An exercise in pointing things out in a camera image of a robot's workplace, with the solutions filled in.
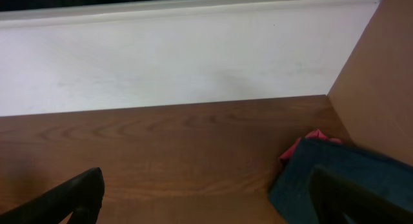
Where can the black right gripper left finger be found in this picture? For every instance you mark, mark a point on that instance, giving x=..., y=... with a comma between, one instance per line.
x=79, y=199

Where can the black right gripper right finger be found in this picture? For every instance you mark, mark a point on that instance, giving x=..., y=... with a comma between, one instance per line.
x=335, y=198

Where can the dark blue shorts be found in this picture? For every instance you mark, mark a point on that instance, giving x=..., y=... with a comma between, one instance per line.
x=383, y=176

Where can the brown cardboard side panel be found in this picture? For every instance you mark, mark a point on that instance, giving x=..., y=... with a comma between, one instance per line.
x=373, y=93

